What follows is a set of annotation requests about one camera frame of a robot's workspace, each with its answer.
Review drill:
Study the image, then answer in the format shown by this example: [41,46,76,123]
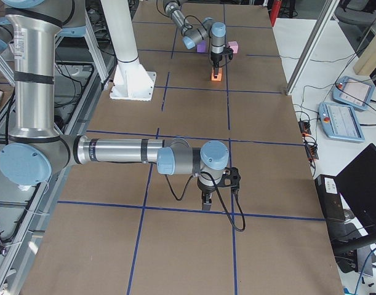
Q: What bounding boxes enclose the orange foam cube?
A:
[211,68,222,82]

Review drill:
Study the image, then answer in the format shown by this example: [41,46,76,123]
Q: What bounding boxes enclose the dark purple foam cube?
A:
[196,41,207,53]

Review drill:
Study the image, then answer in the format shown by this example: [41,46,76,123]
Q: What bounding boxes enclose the light pink foam cube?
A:
[228,41,239,54]

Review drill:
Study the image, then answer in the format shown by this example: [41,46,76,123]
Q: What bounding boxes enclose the brown paper table cover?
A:
[21,1,343,294]

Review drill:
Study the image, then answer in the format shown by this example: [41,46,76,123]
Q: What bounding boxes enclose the black orange power strip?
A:
[298,119,319,162]

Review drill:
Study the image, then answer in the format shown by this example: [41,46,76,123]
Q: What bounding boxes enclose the black desktop computer box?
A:
[315,175,345,222]

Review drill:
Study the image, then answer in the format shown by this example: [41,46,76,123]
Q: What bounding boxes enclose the near blue teach pendant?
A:
[318,103,365,143]

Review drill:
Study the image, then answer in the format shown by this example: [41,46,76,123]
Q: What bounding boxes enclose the blue teach pendant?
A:
[318,103,365,143]
[332,76,374,111]

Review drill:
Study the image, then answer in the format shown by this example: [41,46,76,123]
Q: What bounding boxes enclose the far blue teach pendant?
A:
[332,76,374,111]

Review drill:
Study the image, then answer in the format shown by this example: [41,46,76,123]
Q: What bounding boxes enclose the black office chair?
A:
[334,1,376,42]

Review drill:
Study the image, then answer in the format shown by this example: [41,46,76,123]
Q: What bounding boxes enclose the black laptop computer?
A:
[335,143,376,233]

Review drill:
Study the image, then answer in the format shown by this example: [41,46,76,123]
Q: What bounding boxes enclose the near black camera cable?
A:
[164,171,247,232]

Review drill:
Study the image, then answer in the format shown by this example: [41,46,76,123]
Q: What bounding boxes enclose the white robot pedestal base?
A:
[101,0,156,101]

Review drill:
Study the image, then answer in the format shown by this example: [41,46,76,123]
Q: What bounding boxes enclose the aluminium frame post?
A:
[286,0,339,95]

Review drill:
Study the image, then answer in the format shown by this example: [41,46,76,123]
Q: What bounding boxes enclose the blue network cable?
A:
[350,245,376,295]

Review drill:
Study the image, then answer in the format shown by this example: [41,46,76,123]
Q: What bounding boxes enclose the aluminium frame rail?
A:
[0,172,66,294]

